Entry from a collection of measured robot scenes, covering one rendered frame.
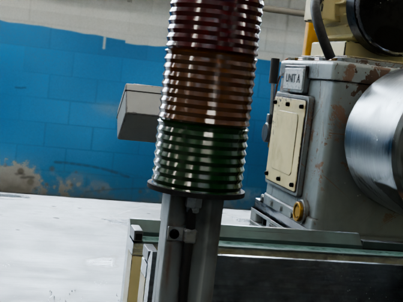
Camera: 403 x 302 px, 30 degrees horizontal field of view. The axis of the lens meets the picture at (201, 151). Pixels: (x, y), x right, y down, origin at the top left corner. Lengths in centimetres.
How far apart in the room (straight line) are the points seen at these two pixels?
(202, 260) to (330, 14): 104
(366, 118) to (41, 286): 56
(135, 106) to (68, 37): 531
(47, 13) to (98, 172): 138
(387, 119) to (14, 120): 533
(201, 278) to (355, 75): 87
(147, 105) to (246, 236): 24
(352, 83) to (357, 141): 14
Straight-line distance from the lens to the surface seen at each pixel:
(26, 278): 109
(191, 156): 46
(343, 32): 150
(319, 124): 135
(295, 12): 659
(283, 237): 92
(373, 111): 120
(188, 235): 48
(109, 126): 636
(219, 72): 46
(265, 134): 160
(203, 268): 49
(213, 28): 46
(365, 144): 120
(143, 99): 102
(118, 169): 641
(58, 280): 109
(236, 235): 89
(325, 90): 135
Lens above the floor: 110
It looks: 5 degrees down
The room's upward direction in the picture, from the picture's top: 7 degrees clockwise
